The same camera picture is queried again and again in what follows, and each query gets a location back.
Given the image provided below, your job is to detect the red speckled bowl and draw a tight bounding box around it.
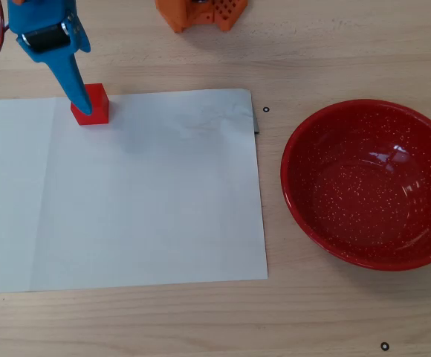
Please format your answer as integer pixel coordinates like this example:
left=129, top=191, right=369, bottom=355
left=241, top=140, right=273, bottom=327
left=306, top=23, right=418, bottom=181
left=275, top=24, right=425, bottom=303
left=280, top=98, right=431, bottom=271

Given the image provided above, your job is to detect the white paper sheet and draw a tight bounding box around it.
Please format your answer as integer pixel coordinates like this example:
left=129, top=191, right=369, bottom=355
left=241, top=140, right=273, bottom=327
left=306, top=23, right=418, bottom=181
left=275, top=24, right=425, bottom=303
left=0, top=88, right=269, bottom=295

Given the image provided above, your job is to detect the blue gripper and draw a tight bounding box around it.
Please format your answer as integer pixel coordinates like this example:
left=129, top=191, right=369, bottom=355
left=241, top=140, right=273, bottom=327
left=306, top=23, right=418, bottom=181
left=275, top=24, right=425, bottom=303
left=7, top=0, right=94, bottom=116

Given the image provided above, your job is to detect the red cube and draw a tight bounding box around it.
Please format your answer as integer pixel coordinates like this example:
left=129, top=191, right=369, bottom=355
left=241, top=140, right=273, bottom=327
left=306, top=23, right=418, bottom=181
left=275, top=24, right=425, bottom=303
left=69, top=83, right=110, bottom=126

